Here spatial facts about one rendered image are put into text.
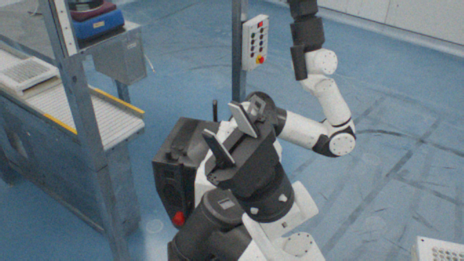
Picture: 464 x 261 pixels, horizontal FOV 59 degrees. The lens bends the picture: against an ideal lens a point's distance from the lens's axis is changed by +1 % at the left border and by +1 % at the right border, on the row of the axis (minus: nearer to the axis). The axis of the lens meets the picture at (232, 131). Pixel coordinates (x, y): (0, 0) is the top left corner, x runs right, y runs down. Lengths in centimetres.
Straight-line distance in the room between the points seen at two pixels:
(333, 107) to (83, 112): 87
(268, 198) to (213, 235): 29
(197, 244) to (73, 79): 81
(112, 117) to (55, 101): 33
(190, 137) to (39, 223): 175
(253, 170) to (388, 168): 243
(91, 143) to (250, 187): 111
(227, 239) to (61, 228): 184
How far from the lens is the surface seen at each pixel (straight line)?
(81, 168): 213
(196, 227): 87
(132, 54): 170
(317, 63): 114
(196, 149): 103
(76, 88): 150
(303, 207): 69
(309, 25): 114
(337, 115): 124
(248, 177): 57
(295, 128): 122
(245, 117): 54
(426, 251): 133
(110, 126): 188
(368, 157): 301
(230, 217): 85
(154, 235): 242
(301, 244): 77
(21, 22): 187
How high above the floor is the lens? 186
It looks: 37 degrees down
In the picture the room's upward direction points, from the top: straight up
